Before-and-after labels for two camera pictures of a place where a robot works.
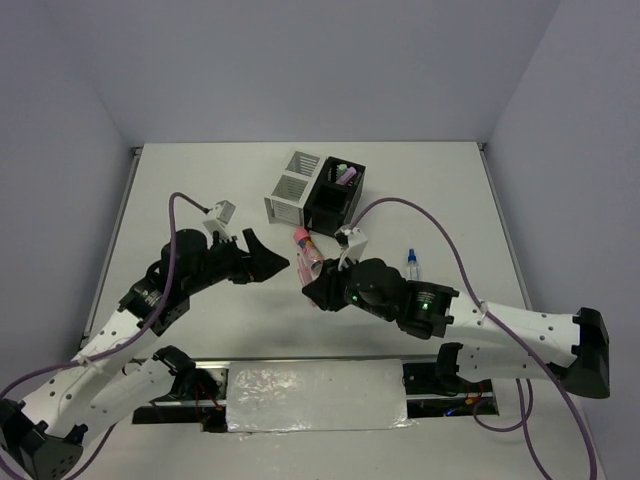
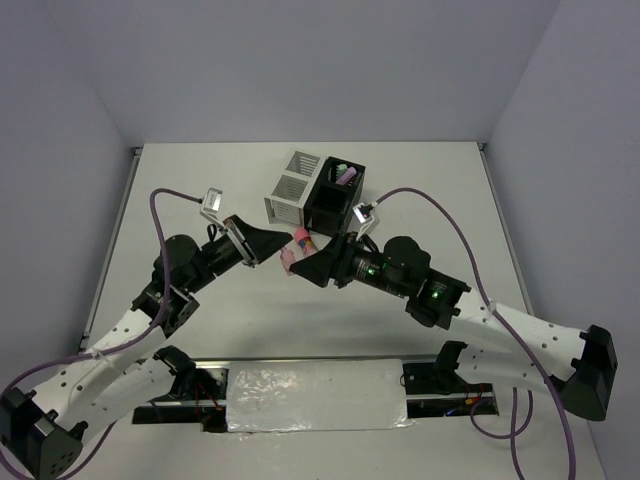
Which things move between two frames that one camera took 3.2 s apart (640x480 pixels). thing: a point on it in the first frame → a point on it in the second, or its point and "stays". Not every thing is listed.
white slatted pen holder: (286, 204) stays
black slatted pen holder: (335, 197) stays
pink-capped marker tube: (309, 258) stays
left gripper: (257, 265) → (253, 244)
